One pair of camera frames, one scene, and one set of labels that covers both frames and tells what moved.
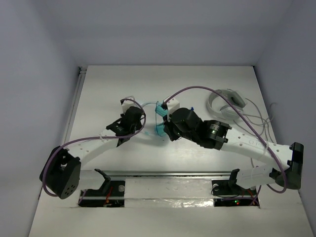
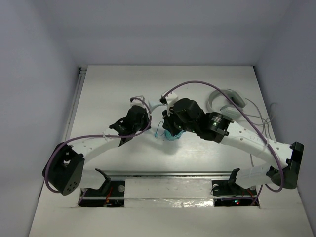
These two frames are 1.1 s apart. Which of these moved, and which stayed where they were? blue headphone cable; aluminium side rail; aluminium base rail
Moved: blue headphone cable
Stayed: aluminium base rail; aluminium side rail
